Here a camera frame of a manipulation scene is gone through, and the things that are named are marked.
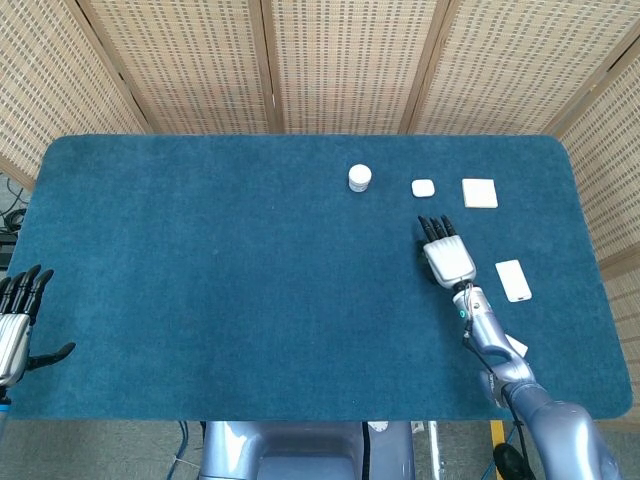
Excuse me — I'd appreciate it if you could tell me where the blue cable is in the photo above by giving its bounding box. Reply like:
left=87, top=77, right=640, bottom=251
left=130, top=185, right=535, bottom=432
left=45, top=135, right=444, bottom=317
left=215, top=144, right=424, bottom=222
left=162, top=421, right=194, bottom=480

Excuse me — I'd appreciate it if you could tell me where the white round jar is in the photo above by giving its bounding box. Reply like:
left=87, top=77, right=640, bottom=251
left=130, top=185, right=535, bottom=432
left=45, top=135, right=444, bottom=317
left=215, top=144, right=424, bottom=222
left=347, top=163, right=374, bottom=193

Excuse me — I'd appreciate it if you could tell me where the white square flat box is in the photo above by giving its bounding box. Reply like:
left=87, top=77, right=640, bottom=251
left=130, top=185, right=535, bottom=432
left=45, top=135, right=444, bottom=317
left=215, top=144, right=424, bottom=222
left=461, top=178, right=499, bottom=209

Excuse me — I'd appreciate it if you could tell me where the blue-grey robot torso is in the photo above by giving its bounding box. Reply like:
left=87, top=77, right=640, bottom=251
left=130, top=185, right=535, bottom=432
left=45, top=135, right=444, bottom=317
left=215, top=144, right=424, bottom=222
left=198, top=419, right=417, bottom=480

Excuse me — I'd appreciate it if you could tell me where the small white flat card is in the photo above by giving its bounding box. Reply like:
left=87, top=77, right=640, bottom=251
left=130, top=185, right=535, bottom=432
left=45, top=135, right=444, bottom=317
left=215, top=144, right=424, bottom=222
left=504, top=333, right=531, bottom=359

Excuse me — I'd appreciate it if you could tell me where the woven folding screen panel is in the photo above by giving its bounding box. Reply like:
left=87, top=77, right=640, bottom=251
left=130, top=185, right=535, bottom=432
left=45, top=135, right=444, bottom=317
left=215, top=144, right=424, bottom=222
left=260, top=0, right=454, bottom=135
left=77, top=0, right=284, bottom=135
left=0, top=0, right=153, bottom=192
left=408, top=0, right=640, bottom=137
left=547, top=34, right=640, bottom=436

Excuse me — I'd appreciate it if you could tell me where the black shoe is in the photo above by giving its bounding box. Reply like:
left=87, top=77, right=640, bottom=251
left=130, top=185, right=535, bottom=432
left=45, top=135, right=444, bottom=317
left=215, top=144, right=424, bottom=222
left=493, top=442, right=535, bottom=480

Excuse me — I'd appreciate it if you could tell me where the black cable bundle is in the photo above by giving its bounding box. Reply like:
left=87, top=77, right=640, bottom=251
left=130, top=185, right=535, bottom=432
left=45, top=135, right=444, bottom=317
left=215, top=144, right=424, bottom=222
left=0, top=172, right=29, bottom=236

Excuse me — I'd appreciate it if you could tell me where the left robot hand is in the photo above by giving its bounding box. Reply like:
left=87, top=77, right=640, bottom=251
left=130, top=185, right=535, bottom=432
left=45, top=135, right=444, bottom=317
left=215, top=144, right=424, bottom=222
left=0, top=264, right=77, bottom=389

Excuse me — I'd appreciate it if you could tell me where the white power bank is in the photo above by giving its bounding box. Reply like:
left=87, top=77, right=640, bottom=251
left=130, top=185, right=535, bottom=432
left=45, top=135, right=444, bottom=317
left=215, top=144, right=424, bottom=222
left=494, top=258, right=534, bottom=304

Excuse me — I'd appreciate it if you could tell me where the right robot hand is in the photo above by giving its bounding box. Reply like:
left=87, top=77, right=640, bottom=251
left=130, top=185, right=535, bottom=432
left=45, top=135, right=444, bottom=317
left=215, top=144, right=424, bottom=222
left=416, top=214, right=477, bottom=290

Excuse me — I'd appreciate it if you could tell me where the black equipment box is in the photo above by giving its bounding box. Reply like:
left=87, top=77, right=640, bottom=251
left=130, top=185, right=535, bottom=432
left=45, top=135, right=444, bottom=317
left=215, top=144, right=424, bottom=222
left=0, top=233, right=20, bottom=267

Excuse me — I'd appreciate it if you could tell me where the blue fleece table cloth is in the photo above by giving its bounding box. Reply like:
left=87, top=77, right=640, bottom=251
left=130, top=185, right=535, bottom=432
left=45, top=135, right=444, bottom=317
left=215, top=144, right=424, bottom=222
left=4, top=133, right=632, bottom=422

